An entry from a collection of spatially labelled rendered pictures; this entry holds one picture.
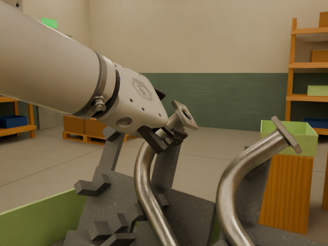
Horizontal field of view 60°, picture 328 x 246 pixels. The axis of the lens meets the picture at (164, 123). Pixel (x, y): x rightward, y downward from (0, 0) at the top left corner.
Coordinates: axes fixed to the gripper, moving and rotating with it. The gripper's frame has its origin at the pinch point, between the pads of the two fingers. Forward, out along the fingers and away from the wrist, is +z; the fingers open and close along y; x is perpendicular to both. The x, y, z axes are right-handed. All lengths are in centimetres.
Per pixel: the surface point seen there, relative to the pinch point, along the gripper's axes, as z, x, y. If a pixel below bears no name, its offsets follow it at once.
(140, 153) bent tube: 1.3, 8.6, -1.5
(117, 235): 1.4, 20.0, -11.6
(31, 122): 235, 364, 358
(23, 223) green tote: -2.6, 41.7, 1.9
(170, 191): 6.3, 9.2, -8.7
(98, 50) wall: 405, 268, 586
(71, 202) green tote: 8.4, 38.1, 5.1
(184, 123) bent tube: 0.9, -2.0, -2.8
